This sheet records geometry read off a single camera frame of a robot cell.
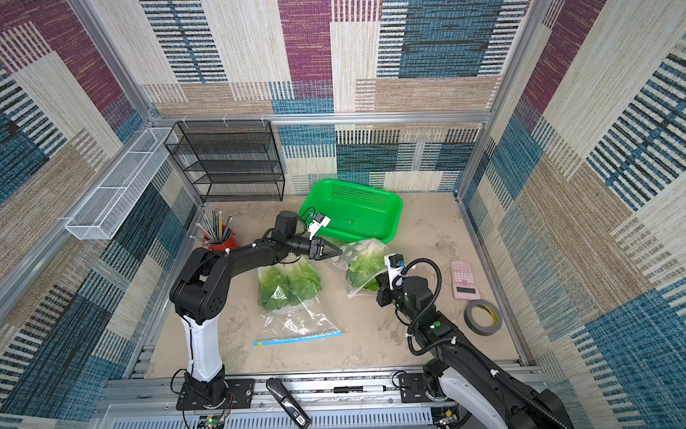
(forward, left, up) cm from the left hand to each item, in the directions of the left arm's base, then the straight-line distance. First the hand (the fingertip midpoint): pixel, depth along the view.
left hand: (341, 253), depth 87 cm
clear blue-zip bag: (-20, +11, -6) cm, 23 cm away
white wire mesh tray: (0, +62, +21) cm, 66 cm away
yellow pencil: (+13, +43, -1) cm, 45 cm away
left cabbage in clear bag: (-10, +20, -3) cm, 23 cm away
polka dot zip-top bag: (-1, -3, +2) cm, 4 cm away
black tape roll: (-21, -41, -10) cm, 47 cm away
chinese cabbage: (-7, -9, +5) cm, 12 cm away
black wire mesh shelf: (+42, +45, +5) cm, 62 cm away
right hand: (-8, -12, -1) cm, 14 cm away
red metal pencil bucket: (+10, +40, -7) cm, 42 cm away
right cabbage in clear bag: (-7, +13, -6) cm, 16 cm away
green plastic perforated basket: (+29, -6, -12) cm, 32 cm away
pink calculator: (-5, -42, -11) cm, 44 cm away
